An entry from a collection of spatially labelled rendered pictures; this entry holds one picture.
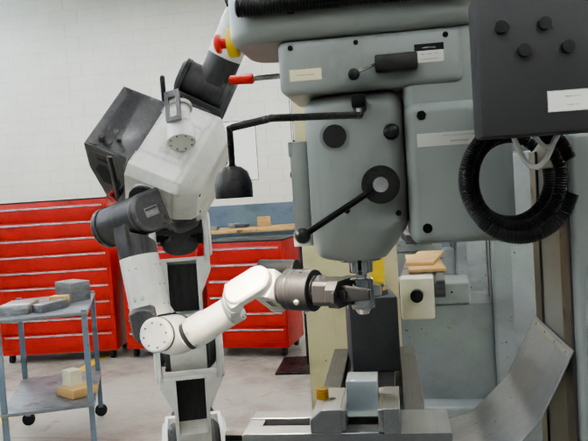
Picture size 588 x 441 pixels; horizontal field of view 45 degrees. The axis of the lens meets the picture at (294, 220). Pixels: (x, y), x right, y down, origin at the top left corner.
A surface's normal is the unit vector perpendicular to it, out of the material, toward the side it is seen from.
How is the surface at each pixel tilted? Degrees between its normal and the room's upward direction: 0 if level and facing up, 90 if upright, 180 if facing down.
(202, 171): 85
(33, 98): 90
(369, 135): 90
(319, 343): 90
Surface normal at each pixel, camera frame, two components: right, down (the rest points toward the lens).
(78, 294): 0.72, -0.01
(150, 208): 0.81, -0.26
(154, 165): 0.11, -0.50
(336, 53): -0.13, 0.06
